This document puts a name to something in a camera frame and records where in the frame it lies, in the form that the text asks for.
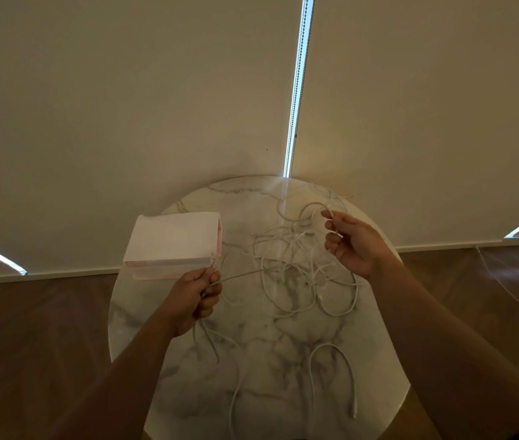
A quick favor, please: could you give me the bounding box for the person's left hand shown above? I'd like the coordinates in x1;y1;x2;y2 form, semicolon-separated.
156;268;223;339

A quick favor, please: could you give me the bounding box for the person's right hand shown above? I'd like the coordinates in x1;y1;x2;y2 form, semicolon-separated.
321;210;400;282

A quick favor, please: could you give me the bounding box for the white pink box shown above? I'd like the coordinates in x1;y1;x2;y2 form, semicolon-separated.
123;211;223;281

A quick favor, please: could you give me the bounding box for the tangle of white cables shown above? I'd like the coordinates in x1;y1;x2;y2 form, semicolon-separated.
220;185;361;319

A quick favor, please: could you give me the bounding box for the person's left forearm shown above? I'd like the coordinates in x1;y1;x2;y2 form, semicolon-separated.
44;311;178;440

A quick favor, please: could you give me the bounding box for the person's right forearm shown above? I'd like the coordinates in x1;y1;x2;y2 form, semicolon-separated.
369;260;519;440

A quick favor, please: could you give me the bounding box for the round marble table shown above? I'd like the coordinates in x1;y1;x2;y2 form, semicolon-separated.
107;175;412;440

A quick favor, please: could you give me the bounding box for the thin white floor cord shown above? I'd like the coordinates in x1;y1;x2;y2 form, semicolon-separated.
475;246;519;395

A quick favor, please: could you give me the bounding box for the blind bead pull chain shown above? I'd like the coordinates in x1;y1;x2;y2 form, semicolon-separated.
283;0;315;178

